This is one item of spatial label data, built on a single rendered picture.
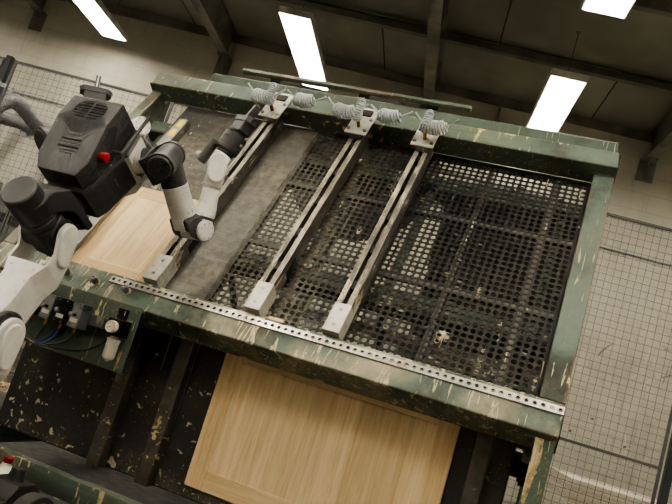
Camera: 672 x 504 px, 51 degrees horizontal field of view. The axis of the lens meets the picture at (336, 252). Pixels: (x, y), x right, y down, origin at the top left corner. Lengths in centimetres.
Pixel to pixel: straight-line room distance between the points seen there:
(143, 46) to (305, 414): 717
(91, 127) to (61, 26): 740
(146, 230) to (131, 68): 632
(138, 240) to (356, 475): 125
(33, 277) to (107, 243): 66
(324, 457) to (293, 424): 16
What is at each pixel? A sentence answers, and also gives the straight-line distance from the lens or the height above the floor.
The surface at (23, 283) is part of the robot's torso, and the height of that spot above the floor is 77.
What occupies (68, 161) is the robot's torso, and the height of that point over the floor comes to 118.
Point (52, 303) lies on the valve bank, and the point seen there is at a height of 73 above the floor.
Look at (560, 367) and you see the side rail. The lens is 234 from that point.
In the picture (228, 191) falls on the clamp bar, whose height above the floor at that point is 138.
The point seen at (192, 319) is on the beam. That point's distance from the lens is 250.
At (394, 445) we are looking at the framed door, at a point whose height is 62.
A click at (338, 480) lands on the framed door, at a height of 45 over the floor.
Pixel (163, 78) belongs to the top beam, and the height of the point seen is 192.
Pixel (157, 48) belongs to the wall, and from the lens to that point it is 915.
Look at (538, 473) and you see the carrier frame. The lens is 223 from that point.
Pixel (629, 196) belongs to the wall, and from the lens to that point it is 830.
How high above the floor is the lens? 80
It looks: 9 degrees up
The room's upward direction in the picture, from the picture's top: 17 degrees clockwise
